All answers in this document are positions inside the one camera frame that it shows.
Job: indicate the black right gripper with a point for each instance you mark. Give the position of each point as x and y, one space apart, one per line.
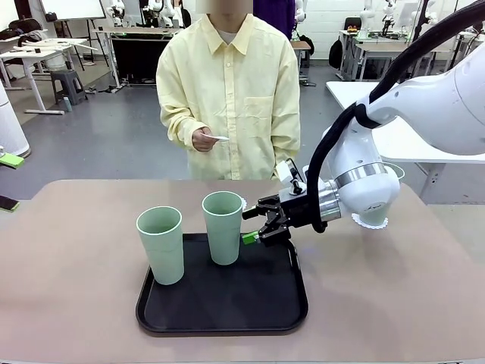
297 210

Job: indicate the white lace paper coaster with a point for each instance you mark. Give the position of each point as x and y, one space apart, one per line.
221 138
369 228

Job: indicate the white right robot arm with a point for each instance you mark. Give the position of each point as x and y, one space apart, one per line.
435 106

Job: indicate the person's left forearm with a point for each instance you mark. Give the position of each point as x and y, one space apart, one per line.
286 151

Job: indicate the person's right forearm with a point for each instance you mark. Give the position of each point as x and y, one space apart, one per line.
182 130

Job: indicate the person's right hand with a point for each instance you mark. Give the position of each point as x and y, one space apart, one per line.
201 142

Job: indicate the black plastic tray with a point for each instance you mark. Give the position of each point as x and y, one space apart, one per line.
227 299

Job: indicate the person in yellow shirt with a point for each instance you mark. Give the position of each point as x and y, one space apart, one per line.
235 95

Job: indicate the white side table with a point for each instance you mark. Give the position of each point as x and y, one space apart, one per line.
398 146

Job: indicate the black backpack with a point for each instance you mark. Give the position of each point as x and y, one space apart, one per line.
335 55

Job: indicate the person in purple clothes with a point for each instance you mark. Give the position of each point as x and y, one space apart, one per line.
274 17

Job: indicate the grey lab desk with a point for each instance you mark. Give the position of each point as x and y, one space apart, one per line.
379 49

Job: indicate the dark panel desk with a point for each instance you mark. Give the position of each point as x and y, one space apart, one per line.
136 57

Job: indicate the small grey bottle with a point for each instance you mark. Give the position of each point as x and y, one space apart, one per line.
67 105

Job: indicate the grey plastic stool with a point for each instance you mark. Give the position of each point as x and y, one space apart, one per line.
68 81

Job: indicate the white air purifier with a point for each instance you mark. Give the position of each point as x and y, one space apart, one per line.
11 121

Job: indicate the white desk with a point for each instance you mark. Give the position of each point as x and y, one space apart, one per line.
38 53

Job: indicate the whiteboard on easel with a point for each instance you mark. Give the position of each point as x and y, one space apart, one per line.
72 9

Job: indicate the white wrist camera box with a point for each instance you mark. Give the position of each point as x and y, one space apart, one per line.
284 170

